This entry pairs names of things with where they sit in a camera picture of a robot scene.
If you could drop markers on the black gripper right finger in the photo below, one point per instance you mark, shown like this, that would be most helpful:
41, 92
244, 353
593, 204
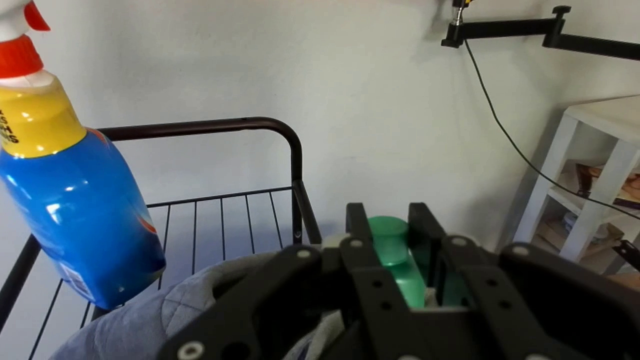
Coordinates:
521, 292

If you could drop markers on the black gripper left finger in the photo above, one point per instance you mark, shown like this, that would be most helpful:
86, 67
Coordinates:
360, 286

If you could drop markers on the green shampoo bottle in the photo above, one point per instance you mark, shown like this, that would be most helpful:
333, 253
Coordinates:
396, 260

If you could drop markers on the black metal shoe rack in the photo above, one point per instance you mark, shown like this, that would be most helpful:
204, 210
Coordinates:
200, 127

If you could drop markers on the blue stain remover spray bottle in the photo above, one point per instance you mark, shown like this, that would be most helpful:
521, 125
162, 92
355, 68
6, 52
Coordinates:
73, 212

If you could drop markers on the white cubby shelf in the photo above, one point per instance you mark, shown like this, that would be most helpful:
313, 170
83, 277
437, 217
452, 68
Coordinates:
601, 127

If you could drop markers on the grey fleece slipper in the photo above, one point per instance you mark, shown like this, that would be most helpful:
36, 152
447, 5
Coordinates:
152, 321

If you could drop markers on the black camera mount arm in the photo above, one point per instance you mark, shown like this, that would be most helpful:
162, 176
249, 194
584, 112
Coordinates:
506, 28

